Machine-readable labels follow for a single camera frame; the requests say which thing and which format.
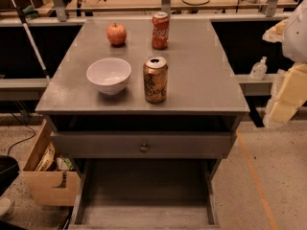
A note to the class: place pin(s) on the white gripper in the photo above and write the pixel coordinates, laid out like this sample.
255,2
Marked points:
295,37

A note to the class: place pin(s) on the red coke can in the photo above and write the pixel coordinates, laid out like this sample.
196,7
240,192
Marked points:
160,30

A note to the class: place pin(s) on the gold soda can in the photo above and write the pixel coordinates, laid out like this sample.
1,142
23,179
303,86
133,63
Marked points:
155,76

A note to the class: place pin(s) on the grey drawer cabinet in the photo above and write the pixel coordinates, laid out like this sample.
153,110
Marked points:
146,130

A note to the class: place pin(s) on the open middle drawer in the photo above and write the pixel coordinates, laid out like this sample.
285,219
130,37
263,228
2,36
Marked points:
150,194

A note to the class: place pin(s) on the closed top drawer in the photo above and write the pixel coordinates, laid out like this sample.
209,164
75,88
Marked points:
144,145

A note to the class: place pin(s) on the red apple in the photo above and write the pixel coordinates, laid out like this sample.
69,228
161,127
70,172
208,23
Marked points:
116,34

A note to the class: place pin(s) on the white bowl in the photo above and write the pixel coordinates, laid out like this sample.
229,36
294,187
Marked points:
109,75

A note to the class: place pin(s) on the white pole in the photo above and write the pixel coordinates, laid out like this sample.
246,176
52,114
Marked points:
31,39

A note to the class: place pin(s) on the snack bag in box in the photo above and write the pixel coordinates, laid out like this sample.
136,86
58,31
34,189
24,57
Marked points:
47,159

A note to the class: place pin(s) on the wooden box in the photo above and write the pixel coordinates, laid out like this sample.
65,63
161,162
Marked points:
52,187

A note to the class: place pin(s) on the black round object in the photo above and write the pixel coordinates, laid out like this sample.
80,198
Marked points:
9,170

